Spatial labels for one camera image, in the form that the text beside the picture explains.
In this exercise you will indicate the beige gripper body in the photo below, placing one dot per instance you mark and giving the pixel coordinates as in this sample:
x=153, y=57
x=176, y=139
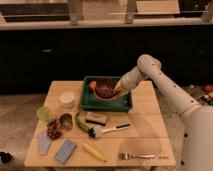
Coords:
x=120, y=90

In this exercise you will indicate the dark red bowl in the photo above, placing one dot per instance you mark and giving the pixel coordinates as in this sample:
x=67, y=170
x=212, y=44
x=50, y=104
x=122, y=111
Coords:
x=105, y=87

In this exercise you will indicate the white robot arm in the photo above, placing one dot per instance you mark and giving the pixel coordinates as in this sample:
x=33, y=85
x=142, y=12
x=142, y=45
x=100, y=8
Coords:
x=197, y=148

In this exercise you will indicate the green plastic tray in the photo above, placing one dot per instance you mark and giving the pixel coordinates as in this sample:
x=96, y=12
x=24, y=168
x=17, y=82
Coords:
x=88, y=100

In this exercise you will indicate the orange fruit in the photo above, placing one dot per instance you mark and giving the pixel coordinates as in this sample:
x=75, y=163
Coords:
x=92, y=85

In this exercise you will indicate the wooden block brush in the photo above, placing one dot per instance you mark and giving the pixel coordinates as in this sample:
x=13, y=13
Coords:
x=96, y=118

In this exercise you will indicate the green cucumber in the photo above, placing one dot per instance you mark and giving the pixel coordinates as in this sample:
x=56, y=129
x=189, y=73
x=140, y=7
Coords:
x=80, y=124

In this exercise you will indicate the black white dish brush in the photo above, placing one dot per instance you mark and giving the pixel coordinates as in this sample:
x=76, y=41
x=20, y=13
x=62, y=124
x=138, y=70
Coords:
x=97, y=131

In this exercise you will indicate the small metal cup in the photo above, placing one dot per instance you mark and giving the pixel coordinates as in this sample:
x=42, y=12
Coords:
x=66, y=121

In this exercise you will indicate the yellow corn cob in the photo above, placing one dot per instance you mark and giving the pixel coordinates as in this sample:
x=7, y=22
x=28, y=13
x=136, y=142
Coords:
x=94, y=152

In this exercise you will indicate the wooden table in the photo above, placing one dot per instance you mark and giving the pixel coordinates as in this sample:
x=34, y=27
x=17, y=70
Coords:
x=146, y=136

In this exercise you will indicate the items pile at right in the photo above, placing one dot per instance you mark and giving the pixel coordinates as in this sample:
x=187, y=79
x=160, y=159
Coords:
x=207, y=97

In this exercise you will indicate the blue sponge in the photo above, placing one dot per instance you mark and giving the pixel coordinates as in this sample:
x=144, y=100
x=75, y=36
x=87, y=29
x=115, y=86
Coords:
x=65, y=151

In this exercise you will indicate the bunch of dark grapes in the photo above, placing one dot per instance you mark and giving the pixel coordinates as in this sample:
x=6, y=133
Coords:
x=53, y=130

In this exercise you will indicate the light green cup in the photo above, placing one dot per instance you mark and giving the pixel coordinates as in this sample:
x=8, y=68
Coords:
x=43, y=114

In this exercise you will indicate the grey blue cloth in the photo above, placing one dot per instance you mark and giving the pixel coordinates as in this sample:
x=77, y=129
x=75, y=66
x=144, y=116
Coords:
x=44, y=143

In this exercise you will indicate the black object on floor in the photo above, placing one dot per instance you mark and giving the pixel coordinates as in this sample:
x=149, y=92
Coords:
x=5, y=157

